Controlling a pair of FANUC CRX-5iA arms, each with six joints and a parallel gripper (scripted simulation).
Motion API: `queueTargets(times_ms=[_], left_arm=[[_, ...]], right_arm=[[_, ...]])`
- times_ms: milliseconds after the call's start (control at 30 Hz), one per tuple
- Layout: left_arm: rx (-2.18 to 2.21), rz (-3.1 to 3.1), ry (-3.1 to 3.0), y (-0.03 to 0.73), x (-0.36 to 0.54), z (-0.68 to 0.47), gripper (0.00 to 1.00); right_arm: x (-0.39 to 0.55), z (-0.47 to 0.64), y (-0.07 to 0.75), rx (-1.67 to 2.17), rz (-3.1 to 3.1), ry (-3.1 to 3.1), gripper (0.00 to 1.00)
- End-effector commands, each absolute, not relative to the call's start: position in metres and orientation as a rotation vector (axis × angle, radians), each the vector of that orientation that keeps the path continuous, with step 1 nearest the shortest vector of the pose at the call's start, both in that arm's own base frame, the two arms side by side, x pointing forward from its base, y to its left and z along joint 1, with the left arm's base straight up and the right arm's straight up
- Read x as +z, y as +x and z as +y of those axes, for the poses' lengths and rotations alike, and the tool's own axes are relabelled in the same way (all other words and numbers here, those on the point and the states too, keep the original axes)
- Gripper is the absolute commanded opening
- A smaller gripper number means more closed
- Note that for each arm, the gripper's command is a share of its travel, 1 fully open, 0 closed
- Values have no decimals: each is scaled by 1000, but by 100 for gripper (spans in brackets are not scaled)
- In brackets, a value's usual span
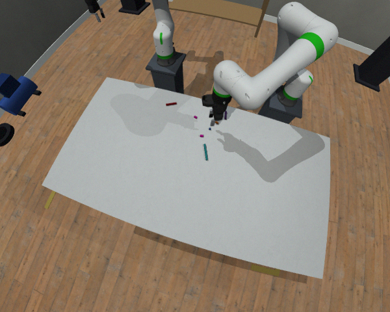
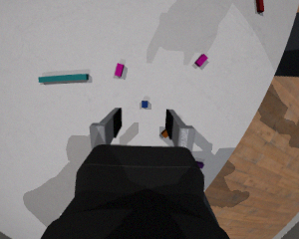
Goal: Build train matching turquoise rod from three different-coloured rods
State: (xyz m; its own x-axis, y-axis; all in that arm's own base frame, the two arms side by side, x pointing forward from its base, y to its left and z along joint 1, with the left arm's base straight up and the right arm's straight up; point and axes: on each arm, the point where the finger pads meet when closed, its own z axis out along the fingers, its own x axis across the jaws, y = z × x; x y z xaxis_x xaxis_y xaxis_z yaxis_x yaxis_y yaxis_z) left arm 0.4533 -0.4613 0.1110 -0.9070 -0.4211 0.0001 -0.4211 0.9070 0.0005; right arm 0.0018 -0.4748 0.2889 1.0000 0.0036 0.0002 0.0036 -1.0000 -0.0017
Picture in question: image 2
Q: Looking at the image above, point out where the turquoise rod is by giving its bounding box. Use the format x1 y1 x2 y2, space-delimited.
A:
38 74 89 83

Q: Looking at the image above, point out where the dark red rod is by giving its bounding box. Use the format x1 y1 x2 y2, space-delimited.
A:
256 0 264 13

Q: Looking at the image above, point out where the purple rod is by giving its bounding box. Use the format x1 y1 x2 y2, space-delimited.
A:
196 161 204 168

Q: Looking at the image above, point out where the orange rod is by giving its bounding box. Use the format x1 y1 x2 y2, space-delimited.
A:
161 129 168 138

